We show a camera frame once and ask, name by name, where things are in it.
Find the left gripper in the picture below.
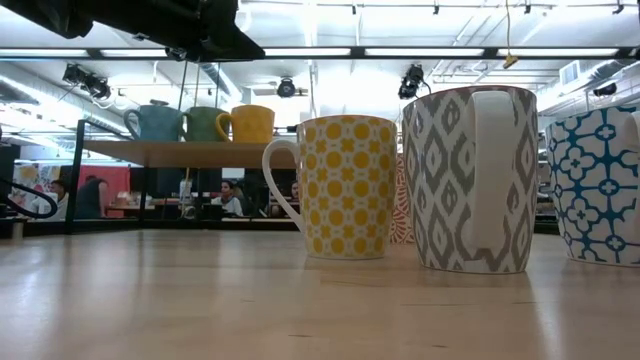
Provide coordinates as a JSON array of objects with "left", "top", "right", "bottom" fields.
[{"left": 89, "top": 0, "right": 266, "bottom": 63}]

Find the plain sage green mug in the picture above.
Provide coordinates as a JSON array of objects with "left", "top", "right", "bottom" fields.
[{"left": 180, "top": 106, "right": 231, "bottom": 143}]

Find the plain light blue mug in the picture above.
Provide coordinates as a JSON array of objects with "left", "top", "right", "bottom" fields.
[{"left": 123, "top": 104, "right": 186, "bottom": 143}]

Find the plain yellow mug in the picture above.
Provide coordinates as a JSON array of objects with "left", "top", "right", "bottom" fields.
[{"left": 215, "top": 104, "right": 276, "bottom": 145}]

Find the white yellow-dotted mug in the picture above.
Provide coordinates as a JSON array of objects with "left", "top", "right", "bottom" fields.
[{"left": 261, "top": 114, "right": 399, "bottom": 261}]

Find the grey diamond pattern mug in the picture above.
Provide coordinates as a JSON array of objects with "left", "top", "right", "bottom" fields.
[{"left": 402, "top": 84, "right": 540, "bottom": 275}]

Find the orange floral pattern mug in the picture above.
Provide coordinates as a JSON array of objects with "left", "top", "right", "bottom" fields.
[{"left": 389, "top": 153, "right": 416, "bottom": 246}]

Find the blue floral pattern mug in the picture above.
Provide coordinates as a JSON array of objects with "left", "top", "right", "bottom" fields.
[{"left": 544, "top": 105, "right": 640, "bottom": 268}]

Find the wooden black-framed shelf riser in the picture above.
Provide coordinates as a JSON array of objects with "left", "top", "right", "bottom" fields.
[{"left": 64, "top": 118, "right": 301, "bottom": 236}]

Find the red partition panel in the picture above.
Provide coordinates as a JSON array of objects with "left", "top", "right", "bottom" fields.
[{"left": 77, "top": 165, "right": 132, "bottom": 219}]

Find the white ceiling air vent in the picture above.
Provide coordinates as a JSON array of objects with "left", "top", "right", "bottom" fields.
[{"left": 559, "top": 60, "right": 581, "bottom": 86}]

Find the black aluminium rig frame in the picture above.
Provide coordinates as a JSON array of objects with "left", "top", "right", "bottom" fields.
[{"left": 0, "top": 45, "right": 640, "bottom": 61}]

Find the colourful wall poster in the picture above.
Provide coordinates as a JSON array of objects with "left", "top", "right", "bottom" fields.
[{"left": 14, "top": 164, "right": 61, "bottom": 196}]

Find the black cable loop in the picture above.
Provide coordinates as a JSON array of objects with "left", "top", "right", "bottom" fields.
[{"left": 0, "top": 179, "right": 59, "bottom": 221}]

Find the yellow hanging cable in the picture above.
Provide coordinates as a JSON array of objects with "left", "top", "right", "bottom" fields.
[{"left": 502, "top": 0, "right": 520, "bottom": 70}]

